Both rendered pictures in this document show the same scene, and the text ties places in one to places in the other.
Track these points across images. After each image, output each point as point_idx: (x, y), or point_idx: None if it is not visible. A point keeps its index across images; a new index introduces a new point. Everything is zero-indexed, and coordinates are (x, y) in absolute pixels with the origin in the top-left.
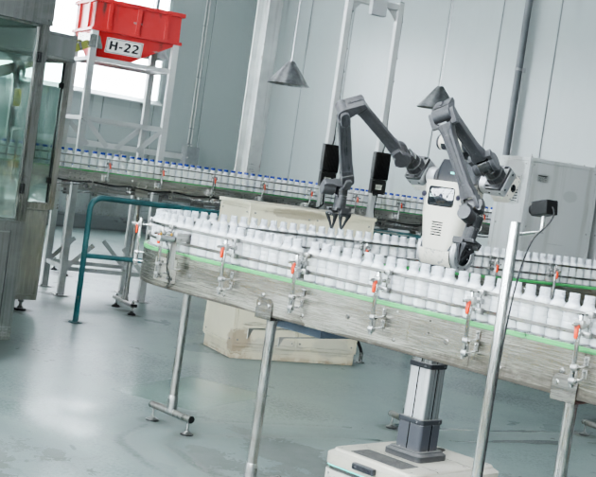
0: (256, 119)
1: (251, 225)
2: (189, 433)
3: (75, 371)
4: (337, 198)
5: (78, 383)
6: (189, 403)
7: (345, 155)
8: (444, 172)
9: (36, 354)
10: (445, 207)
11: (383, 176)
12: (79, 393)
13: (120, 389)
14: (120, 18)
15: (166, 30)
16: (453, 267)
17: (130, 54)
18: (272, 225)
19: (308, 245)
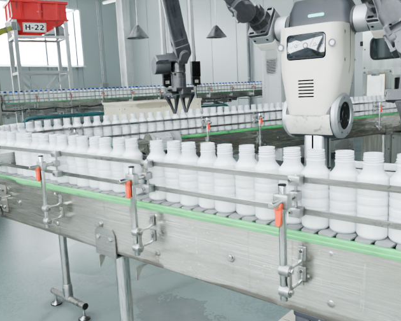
0: (127, 61)
1: (104, 122)
2: (86, 318)
3: (10, 250)
4: (174, 76)
5: (6, 267)
6: (94, 265)
7: (174, 17)
8: (298, 18)
9: None
10: (314, 59)
11: (198, 74)
12: (2, 280)
13: (41, 263)
14: (28, 9)
15: (58, 13)
16: (337, 133)
17: (39, 30)
18: (124, 118)
19: (159, 129)
